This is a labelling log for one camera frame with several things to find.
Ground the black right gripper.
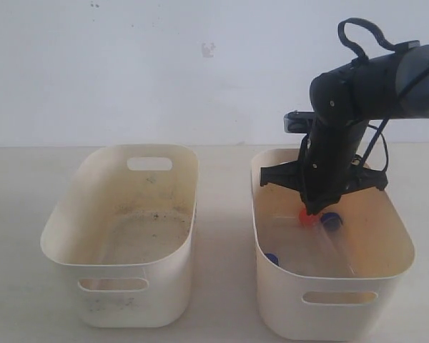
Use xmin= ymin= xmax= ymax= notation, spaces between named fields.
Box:
xmin=260 ymin=119 xmax=386 ymax=214

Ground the clear bottle blue cap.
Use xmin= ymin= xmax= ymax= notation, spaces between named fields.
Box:
xmin=317 ymin=212 xmax=356 ymax=278
xmin=265 ymin=253 xmax=280 ymax=266

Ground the clear bottle orange cap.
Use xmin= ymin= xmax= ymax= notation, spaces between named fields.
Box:
xmin=272 ymin=209 xmax=321 ymax=229

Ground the cream plastic bin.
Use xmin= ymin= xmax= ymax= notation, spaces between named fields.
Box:
xmin=40 ymin=144 xmax=199 ymax=328
xmin=251 ymin=149 xmax=415 ymax=341

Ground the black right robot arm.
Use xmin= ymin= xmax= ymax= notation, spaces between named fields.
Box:
xmin=260 ymin=45 xmax=429 ymax=214

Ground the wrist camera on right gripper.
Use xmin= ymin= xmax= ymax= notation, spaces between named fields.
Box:
xmin=283 ymin=111 xmax=316 ymax=134

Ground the black braided cable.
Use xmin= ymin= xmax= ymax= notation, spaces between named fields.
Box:
xmin=337 ymin=18 xmax=421 ymax=58

